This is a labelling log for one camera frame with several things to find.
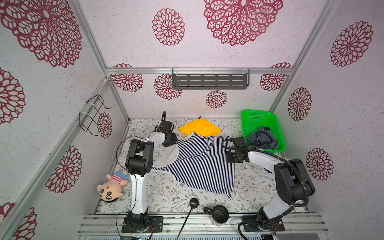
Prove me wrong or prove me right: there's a blue white striped tank top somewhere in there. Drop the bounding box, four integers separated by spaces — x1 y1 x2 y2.
153 134 235 198

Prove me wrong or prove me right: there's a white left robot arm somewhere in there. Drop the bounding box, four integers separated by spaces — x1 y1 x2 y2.
125 120 178 216

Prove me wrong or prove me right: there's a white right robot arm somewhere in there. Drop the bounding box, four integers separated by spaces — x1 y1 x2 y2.
221 137 315 223

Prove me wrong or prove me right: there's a grey tank top in basket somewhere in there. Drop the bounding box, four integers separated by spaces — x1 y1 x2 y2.
246 126 279 150

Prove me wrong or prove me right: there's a yellow bucket hat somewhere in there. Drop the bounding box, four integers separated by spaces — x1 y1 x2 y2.
179 119 222 137

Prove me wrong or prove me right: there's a green plastic basket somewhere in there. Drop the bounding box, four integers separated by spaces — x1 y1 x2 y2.
241 110 286 153

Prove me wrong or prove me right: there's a black ladle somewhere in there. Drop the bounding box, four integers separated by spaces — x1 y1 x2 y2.
176 198 199 240

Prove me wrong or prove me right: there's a plush doll toy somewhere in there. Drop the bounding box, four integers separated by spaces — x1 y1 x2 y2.
97 169 130 203

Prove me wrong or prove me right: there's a grey wall shelf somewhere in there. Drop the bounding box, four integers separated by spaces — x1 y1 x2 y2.
171 69 250 90

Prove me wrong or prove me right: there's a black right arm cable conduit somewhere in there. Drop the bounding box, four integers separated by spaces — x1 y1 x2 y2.
221 138 310 240

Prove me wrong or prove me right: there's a black wire wall rack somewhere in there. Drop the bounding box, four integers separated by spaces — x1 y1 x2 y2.
78 94 111 137

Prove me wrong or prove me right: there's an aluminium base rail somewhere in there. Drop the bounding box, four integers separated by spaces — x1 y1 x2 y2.
77 213 330 240

